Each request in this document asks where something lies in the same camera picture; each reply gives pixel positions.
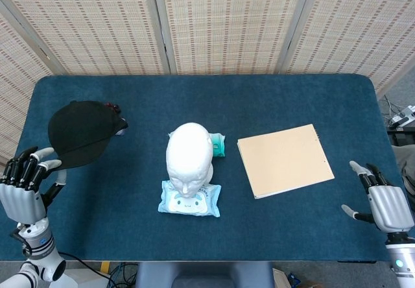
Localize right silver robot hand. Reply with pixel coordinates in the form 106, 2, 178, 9
340, 160, 415, 234

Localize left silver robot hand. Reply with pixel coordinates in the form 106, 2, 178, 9
0, 147, 68, 226

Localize black baseball cap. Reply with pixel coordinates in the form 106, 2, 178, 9
48, 100, 128, 169

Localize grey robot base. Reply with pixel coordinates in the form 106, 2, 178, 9
135, 261, 274, 288

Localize white mannequin head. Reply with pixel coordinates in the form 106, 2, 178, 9
165, 122, 215, 197

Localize grey green fabric item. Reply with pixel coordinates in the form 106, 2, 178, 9
391, 144, 415, 195

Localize white power strip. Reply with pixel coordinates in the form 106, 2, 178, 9
388, 104, 415, 128

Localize white box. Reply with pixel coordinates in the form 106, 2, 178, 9
60, 268, 111, 288

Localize tan spiral notebook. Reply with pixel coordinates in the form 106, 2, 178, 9
237, 123, 335, 200

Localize woven folding screen panel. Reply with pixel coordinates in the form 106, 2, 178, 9
278, 0, 415, 91
152, 0, 305, 76
0, 0, 169, 76
0, 0, 54, 169

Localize brown cardboard box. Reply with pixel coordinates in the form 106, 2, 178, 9
272, 267, 292, 288

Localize light blue wet wipes pack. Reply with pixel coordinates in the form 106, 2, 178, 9
158, 180, 222, 218

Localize green wet wipes pack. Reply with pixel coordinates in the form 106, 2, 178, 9
207, 132, 227, 158

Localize blue felt table cover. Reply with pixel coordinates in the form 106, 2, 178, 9
0, 73, 414, 263

